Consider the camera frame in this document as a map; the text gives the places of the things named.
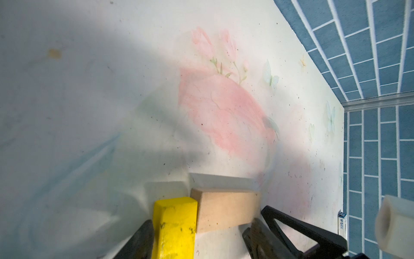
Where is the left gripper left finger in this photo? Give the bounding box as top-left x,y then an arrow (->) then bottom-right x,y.
114,220 -> 155,259

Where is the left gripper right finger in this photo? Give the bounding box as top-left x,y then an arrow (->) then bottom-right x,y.
242,218 -> 293,259

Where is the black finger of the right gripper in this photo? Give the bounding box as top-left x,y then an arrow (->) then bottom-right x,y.
261,206 -> 348,259

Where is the yellow block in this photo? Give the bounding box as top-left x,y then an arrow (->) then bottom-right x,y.
152,197 -> 198,259

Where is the tan wooden block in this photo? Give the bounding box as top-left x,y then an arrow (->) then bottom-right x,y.
190,188 -> 262,234

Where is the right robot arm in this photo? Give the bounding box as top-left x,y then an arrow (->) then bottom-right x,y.
261,195 -> 414,259

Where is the toothpaste tube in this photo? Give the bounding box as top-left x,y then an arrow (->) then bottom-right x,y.
337,211 -> 347,238

